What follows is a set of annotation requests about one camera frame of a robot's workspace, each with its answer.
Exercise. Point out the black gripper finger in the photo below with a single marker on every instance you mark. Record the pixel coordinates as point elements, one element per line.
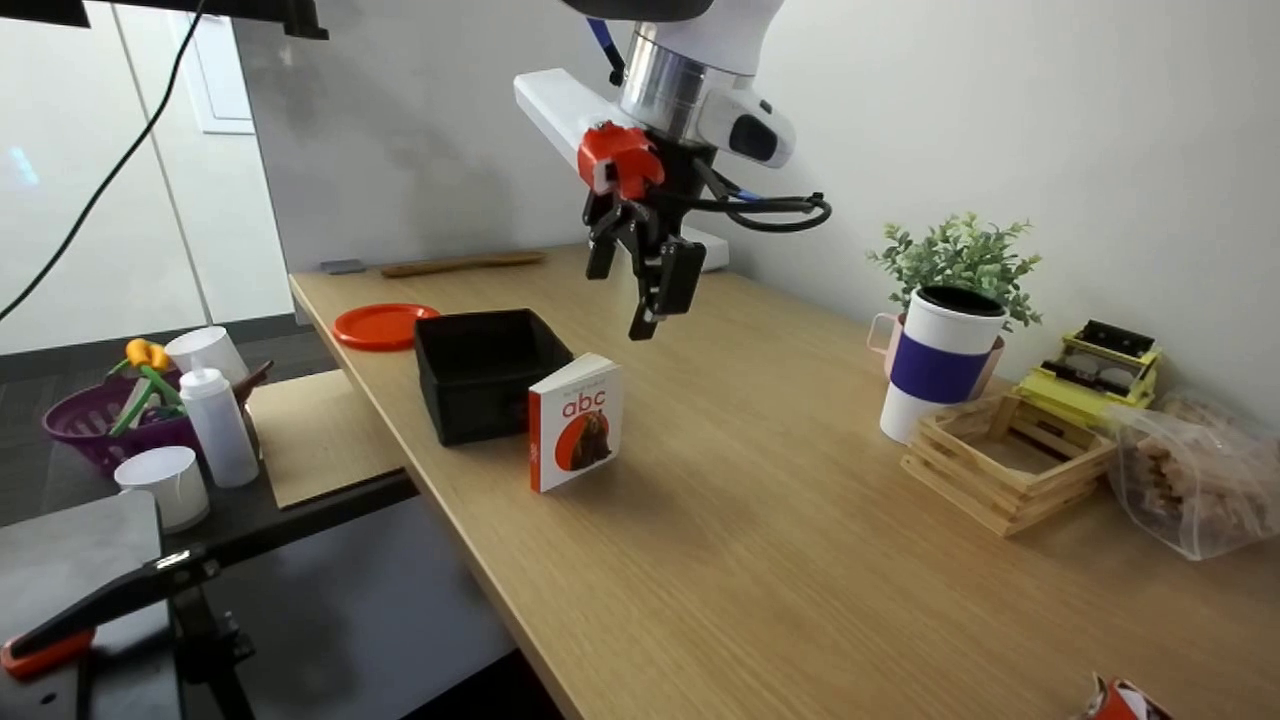
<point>667,285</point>
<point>601,244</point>

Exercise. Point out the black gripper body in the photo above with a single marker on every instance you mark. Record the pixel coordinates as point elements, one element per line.
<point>640,183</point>

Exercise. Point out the white orange abc book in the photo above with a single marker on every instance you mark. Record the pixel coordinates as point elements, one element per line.
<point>573,423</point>

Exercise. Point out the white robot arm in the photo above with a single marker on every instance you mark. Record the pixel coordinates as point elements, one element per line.
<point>684,93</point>

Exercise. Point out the black square box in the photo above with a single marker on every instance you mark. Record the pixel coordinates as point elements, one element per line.
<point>476,369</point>

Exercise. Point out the orange plastic lid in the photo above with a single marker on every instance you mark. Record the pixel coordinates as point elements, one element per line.
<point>380,324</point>

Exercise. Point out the white cup with blue band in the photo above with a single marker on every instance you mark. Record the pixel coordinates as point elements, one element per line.
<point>939,356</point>

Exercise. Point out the green plant in pink pot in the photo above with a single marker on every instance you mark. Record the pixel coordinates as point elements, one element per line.
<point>963,252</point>

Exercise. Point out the wooden board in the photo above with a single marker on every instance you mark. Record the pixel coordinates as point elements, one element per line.
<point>319,437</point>

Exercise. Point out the small wooden crate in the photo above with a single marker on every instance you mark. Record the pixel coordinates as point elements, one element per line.
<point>1009,467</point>

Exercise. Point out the white cup on side table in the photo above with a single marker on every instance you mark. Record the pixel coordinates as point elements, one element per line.
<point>209,351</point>

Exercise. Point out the white plastic bottle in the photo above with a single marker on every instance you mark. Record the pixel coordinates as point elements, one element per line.
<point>220,429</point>

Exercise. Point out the yellow black toy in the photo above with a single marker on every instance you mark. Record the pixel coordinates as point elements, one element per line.
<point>1099,373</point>

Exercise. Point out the white paper cup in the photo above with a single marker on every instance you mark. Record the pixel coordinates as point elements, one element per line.
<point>173,480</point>

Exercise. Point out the purple bowl with vegetables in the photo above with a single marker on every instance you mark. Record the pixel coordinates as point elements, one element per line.
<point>127,414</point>

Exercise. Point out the clear bag of snacks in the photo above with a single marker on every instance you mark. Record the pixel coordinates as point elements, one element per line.
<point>1199,480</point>

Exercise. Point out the small red white wrapper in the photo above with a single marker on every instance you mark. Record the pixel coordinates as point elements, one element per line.
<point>1122,703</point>

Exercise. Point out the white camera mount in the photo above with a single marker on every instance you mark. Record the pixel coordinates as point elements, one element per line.
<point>566,113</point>

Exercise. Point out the black clamp with orange handle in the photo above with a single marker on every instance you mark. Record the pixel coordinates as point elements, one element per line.
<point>204,643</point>

